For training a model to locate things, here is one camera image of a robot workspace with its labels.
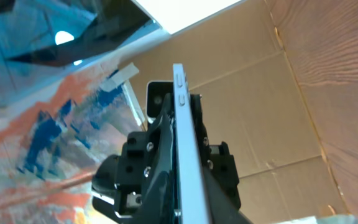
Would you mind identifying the blue screen Galaxy smartphone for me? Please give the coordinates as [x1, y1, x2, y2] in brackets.
[173, 63, 212, 224]

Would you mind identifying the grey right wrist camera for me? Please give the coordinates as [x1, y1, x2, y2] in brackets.
[145, 80, 173, 124]

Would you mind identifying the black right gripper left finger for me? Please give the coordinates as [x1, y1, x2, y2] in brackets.
[132, 93, 177, 224]

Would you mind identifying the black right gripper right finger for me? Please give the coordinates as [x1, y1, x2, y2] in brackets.
[191, 95, 251, 224]

